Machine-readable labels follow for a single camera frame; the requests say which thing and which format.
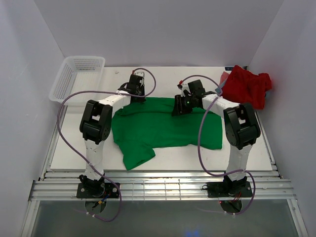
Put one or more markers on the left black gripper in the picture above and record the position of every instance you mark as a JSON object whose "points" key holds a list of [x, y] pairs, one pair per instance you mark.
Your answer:
{"points": [[140, 99]]}

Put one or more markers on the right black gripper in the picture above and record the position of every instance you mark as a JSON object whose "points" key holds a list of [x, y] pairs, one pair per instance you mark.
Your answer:
{"points": [[178, 108]]}

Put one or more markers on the green t shirt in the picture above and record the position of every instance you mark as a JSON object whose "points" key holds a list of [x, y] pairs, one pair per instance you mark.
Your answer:
{"points": [[139, 128]]}

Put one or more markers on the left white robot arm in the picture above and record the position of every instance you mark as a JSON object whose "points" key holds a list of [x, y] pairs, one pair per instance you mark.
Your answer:
{"points": [[95, 127]]}

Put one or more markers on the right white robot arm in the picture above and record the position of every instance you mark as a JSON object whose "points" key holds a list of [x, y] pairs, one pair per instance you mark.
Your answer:
{"points": [[241, 130]]}

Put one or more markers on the blue folded cloth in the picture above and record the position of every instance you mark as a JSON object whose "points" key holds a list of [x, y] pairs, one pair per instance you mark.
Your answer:
{"points": [[219, 90]]}

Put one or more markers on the pink folded cloth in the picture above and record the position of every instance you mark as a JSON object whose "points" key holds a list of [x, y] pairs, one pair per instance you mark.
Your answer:
{"points": [[224, 76]]}

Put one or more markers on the white plastic basket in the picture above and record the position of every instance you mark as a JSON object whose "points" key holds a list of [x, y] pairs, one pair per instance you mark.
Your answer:
{"points": [[77, 73]]}

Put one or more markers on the red t shirt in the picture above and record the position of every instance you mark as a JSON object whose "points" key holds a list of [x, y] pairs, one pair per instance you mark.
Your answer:
{"points": [[242, 86]]}

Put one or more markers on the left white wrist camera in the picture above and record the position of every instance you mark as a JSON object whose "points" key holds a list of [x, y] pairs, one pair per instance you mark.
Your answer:
{"points": [[139, 73]]}

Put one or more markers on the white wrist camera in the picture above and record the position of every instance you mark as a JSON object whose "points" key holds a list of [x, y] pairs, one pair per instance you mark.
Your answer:
{"points": [[185, 91], [139, 73]]}

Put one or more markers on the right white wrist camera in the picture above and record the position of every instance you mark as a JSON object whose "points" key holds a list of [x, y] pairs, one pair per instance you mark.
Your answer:
{"points": [[185, 91]]}

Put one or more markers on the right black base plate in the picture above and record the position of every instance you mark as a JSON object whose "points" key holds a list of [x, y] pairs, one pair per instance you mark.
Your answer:
{"points": [[225, 190]]}

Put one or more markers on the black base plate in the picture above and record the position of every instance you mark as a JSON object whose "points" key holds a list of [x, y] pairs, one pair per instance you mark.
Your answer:
{"points": [[225, 190], [104, 190]]}

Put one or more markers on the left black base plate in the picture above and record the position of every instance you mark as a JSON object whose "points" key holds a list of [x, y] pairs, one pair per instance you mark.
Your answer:
{"points": [[104, 190]]}

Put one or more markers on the aluminium rail frame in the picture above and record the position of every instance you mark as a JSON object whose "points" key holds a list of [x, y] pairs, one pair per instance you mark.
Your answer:
{"points": [[177, 173]]}

